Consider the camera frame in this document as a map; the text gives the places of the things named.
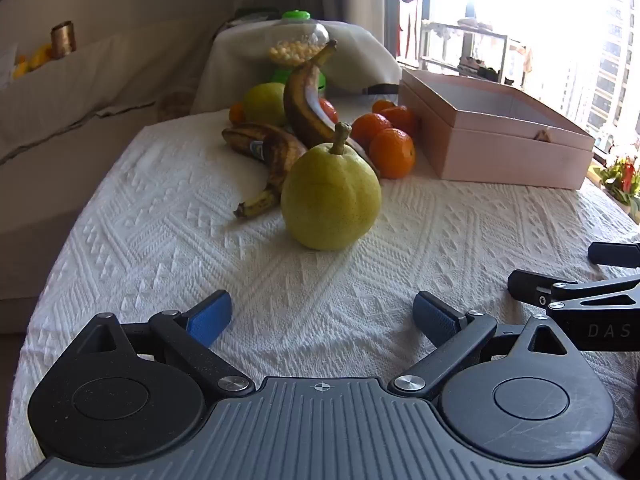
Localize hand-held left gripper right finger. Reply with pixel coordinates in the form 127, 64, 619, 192
389, 290, 582, 402

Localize high-rise buildings outside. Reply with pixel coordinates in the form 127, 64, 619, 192
562, 0, 640, 148

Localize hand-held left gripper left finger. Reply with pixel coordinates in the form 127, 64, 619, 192
65, 289, 257, 402

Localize small green pear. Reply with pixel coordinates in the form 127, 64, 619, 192
243, 82, 287, 127

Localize gold metal cup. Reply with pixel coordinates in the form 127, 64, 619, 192
50, 20, 77, 56

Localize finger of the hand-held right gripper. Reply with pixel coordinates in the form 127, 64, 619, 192
588, 241, 640, 270
507, 269, 640, 312

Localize potted flowering plant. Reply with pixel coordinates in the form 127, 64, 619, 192
594, 154, 640, 224

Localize large orange with stem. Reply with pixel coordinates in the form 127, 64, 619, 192
369, 128, 416, 180

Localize metal shelf rack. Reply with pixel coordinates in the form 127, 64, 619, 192
419, 18, 532, 86

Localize yellow toys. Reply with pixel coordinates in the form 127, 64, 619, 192
12, 44, 53, 79

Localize sofa with beige cover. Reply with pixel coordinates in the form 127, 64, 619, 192
0, 10, 223, 333

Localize white textured tablecloth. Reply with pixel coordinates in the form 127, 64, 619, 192
5, 95, 640, 480

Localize large brown-spotted banana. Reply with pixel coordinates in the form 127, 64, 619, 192
283, 39, 382, 178

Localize spotted banana with sticker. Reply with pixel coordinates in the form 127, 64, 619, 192
221, 122, 308, 219

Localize white cloth-covered furniture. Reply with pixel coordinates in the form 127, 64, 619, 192
192, 19, 404, 114

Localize green candy dispenser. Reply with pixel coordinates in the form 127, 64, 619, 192
265, 10, 331, 99

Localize large yellow-green pear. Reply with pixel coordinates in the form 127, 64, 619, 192
280, 122, 382, 252

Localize pink cardboard box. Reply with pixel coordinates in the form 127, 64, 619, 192
398, 68, 596, 191

